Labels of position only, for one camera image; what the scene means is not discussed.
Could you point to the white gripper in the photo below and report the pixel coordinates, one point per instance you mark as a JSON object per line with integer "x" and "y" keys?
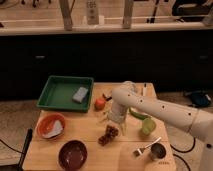
{"x": 116, "y": 114}

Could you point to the dark red grape bunch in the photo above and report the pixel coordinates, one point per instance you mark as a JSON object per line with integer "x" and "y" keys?
{"x": 110, "y": 133}

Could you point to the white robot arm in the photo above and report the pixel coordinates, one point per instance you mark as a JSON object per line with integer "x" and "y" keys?
{"x": 196, "y": 122}

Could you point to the green chili pepper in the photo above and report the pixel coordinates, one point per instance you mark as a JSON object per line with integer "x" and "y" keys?
{"x": 138, "y": 115}

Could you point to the orange tomato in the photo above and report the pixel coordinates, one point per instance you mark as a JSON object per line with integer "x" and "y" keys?
{"x": 100, "y": 104}

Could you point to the clear glass cup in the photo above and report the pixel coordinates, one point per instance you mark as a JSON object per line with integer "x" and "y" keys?
{"x": 130, "y": 85}

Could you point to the grey sponge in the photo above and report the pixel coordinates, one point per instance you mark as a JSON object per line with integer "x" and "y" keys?
{"x": 80, "y": 94}

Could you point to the metal cup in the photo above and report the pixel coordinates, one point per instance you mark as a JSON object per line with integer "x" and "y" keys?
{"x": 157, "y": 152}

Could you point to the dark red bowl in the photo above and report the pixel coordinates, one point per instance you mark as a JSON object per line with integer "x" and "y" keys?
{"x": 72, "y": 155}

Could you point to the white cloth in bowl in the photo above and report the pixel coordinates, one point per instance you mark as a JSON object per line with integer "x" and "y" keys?
{"x": 56, "y": 130}

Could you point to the green plastic tray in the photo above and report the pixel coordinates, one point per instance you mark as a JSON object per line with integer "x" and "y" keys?
{"x": 58, "y": 93}

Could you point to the orange bowl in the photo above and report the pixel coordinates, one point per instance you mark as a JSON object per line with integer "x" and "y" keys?
{"x": 45, "y": 125}

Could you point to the black stand left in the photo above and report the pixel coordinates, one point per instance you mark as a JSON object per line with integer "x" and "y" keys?
{"x": 27, "y": 141}

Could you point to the blue black bag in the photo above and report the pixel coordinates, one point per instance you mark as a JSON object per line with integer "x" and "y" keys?
{"x": 199, "y": 99}

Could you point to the knife with white handle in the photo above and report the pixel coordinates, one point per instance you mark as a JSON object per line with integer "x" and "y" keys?
{"x": 144, "y": 89}

